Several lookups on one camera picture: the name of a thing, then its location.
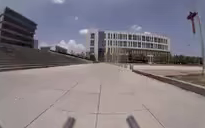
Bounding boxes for pale concrete slab pavement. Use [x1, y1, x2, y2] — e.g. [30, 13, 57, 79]
[0, 62, 205, 128]

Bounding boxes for white multi-storey building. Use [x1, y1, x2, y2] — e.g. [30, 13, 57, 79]
[86, 29, 172, 64]

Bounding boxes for low grey building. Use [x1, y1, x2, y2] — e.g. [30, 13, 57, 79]
[39, 45, 69, 55]

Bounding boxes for robot's own part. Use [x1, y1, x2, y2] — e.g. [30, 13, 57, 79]
[62, 116, 77, 128]
[125, 115, 141, 128]

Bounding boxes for concrete kerb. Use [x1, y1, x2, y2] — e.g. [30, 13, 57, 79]
[118, 63, 205, 100]

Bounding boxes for wide concrete stairs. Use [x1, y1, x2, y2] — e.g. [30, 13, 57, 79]
[0, 41, 94, 74]

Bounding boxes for row of trees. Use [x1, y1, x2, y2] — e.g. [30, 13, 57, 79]
[169, 54, 205, 67]

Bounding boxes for dark multi-storey building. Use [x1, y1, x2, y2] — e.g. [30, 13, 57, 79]
[0, 4, 38, 49]

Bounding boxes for tall lamp pole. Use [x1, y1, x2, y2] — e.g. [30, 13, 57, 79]
[186, 10, 205, 76]

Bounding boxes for dry grass area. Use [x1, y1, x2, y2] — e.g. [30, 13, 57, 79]
[133, 64, 205, 89]

